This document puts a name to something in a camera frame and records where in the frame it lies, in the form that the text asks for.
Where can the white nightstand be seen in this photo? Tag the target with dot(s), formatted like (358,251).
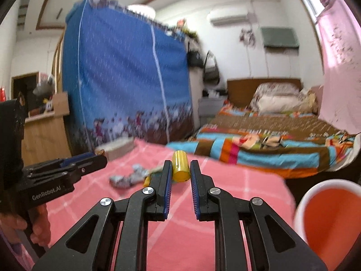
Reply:
(211,111)

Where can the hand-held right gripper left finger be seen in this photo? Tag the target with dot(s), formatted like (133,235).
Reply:
(166,192)

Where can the pink floral hanging sheet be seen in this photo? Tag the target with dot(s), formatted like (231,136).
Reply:
(342,76)

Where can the grey-green covered wall box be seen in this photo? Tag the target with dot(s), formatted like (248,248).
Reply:
(279,37)

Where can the black clutter on nightstand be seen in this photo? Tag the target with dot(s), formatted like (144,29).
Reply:
(213,92)

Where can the decorations atop wardrobe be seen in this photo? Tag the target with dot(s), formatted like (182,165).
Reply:
(183,29)

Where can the small wall ornaments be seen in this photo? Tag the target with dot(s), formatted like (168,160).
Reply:
(247,36)

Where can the person's left hand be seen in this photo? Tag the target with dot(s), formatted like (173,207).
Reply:
(41,225)

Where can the folded floral duvet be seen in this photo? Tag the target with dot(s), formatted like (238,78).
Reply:
(279,98)

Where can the grey cloth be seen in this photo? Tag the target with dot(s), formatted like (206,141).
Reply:
(128,177)

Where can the orange bucket with white rim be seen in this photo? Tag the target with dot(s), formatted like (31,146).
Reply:
(330,220)

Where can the colourful patterned quilt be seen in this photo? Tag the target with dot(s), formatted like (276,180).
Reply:
(268,144)

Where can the thick book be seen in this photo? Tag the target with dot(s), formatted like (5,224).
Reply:
(115,148)

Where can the blue dotted fabric wardrobe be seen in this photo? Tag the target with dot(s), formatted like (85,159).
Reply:
(118,76)

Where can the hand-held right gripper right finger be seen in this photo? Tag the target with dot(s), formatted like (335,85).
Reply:
(195,192)

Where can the yellow plastic cylinder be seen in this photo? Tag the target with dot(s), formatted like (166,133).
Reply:
(180,166)

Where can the white air conditioner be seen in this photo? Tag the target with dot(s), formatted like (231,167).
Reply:
(228,15)

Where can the grey tote bag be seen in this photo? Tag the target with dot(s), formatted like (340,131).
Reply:
(211,70)

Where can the grey plush toy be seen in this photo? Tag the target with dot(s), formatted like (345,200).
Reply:
(43,86)

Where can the black shoulder bag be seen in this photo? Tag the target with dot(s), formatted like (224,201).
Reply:
(194,58)

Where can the wooden cabinet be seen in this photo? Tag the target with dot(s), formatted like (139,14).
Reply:
(45,135)

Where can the brown wooden headboard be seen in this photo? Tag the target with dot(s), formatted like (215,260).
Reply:
(239,90)

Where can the dark wooden door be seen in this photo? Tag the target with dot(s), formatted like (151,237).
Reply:
(24,87)

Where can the pink checked bedsheet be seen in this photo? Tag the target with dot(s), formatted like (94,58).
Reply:
(180,245)

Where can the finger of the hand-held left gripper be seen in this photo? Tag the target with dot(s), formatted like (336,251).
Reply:
(93,162)
(79,158)

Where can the wooden arched frame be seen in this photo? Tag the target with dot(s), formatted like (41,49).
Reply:
(57,62)

